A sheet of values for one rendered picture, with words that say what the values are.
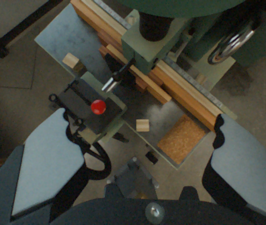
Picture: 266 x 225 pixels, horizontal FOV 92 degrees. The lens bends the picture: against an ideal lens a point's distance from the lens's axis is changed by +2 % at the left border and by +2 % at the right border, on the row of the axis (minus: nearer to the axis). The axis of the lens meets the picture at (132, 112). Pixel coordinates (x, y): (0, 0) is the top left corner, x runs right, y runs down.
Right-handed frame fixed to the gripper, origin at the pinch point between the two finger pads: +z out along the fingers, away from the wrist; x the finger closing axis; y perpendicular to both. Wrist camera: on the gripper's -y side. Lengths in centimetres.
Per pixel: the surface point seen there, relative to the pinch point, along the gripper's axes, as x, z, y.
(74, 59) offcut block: -17.6, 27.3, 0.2
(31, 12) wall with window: -104, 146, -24
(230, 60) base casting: 36, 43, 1
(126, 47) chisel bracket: -2.5, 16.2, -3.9
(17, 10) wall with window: -110, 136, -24
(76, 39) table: -19.2, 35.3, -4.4
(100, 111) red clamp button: -7.5, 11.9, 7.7
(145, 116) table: 2.9, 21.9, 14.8
